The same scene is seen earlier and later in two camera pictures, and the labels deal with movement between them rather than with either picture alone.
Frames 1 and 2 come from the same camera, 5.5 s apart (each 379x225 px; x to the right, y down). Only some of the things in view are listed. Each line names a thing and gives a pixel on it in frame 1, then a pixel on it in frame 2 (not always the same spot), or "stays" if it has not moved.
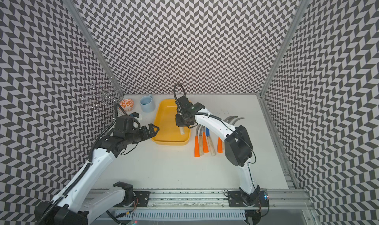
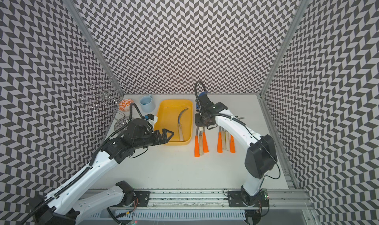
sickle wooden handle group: x=201 y=141 stays
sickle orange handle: x=219 y=145 stays
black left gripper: x=152 y=133 -> x=157 y=136
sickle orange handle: x=197 y=153 stays
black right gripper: x=179 y=123 -> x=198 y=123
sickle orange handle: x=206 y=148 stays
